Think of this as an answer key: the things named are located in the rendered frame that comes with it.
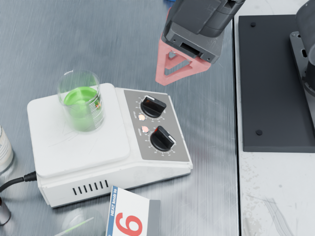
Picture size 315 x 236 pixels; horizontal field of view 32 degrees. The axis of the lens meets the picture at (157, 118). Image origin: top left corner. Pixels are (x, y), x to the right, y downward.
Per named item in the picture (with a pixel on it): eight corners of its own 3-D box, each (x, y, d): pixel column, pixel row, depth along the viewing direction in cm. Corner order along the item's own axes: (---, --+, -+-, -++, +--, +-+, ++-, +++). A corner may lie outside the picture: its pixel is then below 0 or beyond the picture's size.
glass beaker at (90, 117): (85, 98, 73) (74, 58, 66) (116, 115, 71) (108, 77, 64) (55, 129, 70) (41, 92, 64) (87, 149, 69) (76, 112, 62)
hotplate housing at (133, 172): (169, 102, 82) (167, 68, 76) (193, 176, 75) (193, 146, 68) (23, 136, 80) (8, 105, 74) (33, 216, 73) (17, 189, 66)
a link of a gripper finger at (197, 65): (132, 81, 68) (168, 27, 61) (144, 48, 73) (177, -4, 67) (180, 106, 69) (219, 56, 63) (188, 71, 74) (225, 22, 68)
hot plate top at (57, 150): (114, 84, 75) (113, 80, 74) (132, 157, 68) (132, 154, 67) (27, 104, 74) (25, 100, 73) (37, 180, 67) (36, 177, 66)
